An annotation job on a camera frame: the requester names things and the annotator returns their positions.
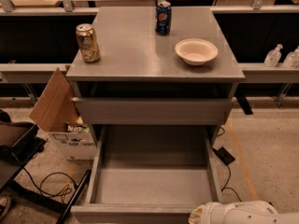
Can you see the grey drawer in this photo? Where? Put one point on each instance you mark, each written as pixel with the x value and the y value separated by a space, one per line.
pixel 149 175
pixel 154 111

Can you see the snack bag in box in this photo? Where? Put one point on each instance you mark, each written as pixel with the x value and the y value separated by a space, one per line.
pixel 77 128

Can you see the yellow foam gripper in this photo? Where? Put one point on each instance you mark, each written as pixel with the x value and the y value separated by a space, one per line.
pixel 207 214

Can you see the black power adapter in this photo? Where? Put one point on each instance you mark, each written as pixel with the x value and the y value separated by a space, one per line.
pixel 224 155

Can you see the gold soda can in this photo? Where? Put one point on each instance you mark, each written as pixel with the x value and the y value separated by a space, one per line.
pixel 87 42

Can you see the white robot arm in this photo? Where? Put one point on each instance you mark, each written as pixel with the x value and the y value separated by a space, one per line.
pixel 253 212

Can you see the cardboard box with flap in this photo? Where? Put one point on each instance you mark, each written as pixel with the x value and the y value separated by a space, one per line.
pixel 53 110

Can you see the blue pepsi can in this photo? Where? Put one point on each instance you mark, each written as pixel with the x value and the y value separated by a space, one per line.
pixel 163 18

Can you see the black cart frame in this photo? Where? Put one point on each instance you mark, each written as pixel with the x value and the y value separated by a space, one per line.
pixel 19 144

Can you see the white paper bowl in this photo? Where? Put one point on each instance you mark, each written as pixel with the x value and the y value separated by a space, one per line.
pixel 195 51

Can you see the grey drawer cabinet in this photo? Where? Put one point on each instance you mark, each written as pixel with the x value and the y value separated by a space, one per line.
pixel 137 63

